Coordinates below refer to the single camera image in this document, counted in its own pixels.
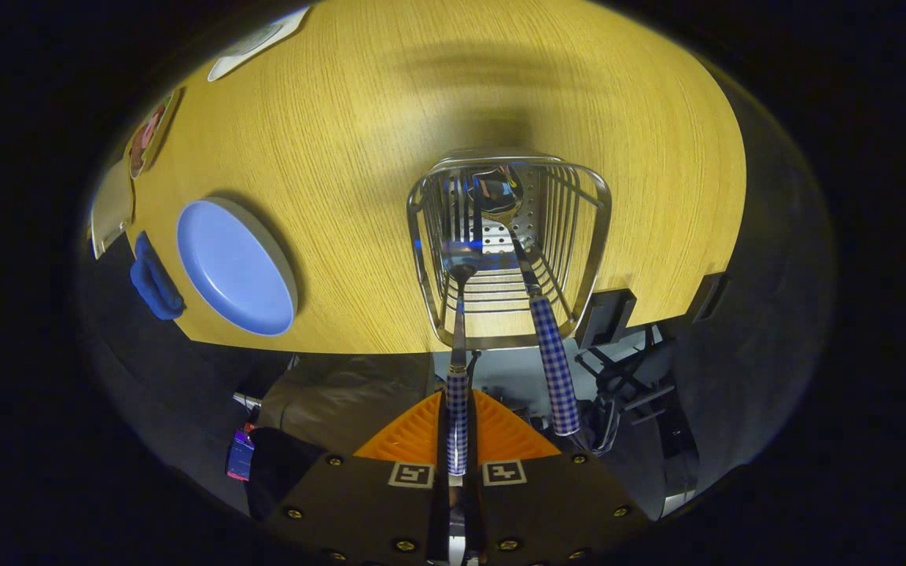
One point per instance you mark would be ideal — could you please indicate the lit screen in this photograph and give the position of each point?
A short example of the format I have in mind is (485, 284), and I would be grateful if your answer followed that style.
(241, 460)

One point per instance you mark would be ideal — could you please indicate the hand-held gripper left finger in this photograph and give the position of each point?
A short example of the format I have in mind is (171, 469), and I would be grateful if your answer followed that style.
(359, 507)

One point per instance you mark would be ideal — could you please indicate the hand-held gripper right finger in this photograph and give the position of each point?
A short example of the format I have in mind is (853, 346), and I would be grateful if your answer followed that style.
(555, 507)

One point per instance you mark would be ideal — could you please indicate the black table clamp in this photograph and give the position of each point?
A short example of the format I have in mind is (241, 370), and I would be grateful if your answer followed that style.
(708, 297)
(606, 318)

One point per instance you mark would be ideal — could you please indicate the folded blue cloth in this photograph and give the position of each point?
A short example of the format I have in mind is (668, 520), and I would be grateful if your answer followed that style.
(156, 287)

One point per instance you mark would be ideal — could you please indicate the round blue plate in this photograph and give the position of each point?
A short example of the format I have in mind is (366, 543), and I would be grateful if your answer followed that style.
(233, 267)

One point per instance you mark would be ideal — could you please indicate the white toaster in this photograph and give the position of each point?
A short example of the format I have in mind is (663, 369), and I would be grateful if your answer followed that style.
(111, 208)

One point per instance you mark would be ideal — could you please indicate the oval cream food plate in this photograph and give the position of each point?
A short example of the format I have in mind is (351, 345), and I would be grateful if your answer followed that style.
(138, 161)

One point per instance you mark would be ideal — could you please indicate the person's khaki trousers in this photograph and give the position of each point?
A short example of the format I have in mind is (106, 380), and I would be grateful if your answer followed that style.
(343, 393)

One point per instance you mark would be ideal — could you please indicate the white coaster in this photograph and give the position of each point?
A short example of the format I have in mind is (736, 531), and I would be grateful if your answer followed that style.
(221, 69)

